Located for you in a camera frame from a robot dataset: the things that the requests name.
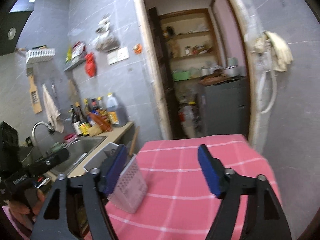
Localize red hanging bag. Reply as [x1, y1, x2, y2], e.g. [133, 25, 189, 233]
[85, 53, 96, 77]

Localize wooden board hanging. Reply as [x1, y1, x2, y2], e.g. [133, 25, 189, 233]
[27, 67, 42, 114]

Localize clear bag of dried goods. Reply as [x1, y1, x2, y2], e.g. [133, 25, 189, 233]
[93, 15, 120, 53]

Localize white wall switch plate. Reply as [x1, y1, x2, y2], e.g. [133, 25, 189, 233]
[107, 47, 130, 65]

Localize person's left hand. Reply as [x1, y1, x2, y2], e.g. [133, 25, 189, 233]
[9, 190, 46, 230]

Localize wooden shelf unit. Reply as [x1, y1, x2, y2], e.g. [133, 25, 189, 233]
[159, 8, 222, 66]

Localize dark grey cabinet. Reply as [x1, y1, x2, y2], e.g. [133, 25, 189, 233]
[197, 77, 249, 138]

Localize black range hood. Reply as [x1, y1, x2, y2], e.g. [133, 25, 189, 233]
[0, 11, 32, 56]

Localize cream rubber gloves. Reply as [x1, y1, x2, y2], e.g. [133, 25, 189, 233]
[253, 31, 293, 72]

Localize white wall rack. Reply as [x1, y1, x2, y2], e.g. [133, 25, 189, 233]
[25, 48, 55, 64]

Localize white perforated utensil holder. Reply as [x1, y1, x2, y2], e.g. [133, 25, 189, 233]
[84, 142, 148, 213]

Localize white hose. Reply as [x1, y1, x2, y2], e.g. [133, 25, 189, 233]
[257, 69, 278, 114]

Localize steel kitchen sink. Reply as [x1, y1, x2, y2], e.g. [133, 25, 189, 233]
[50, 137, 107, 176]

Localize dark wooden door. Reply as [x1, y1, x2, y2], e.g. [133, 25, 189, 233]
[148, 7, 183, 139]

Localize pink checked tablecloth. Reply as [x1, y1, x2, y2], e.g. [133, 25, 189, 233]
[106, 135, 279, 239]

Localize dark sauce bottle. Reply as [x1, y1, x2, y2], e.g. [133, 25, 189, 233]
[74, 101, 91, 137]

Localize large soy sauce jug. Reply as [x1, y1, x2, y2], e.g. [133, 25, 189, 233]
[106, 93, 127, 127]

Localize orange snack packet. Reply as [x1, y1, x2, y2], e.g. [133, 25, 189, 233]
[87, 112, 112, 132]

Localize beige hanging towel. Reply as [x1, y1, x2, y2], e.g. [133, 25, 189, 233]
[42, 84, 65, 133]

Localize chrome faucet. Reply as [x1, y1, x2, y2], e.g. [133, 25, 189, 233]
[31, 121, 55, 154]

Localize green box on shelf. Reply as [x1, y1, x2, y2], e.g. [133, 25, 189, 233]
[172, 70, 190, 82]

